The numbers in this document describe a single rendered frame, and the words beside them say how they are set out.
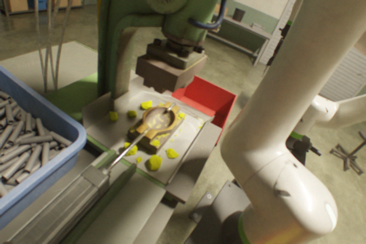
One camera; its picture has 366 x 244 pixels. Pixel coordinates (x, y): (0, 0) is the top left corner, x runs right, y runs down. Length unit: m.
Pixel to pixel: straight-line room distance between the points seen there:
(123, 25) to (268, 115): 0.35
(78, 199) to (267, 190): 0.32
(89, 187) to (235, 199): 0.41
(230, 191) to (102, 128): 0.41
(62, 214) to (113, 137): 0.24
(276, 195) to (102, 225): 0.32
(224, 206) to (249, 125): 0.28
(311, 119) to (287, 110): 0.51
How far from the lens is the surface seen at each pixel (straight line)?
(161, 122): 0.54
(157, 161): 0.45
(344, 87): 6.45
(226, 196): 0.58
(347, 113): 0.91
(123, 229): 0.39
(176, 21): 0.36
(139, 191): 0.42
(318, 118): 0.86
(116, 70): 0.49
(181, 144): 0.52
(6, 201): 0.40
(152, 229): 0.44
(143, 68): 0.37
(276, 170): 0.37
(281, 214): 0.36
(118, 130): 0.52
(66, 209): 0.34
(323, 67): 0.32
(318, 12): 0.31
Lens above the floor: 1.38
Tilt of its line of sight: 37 degrees down
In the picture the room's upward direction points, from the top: 21 degrees clockwise
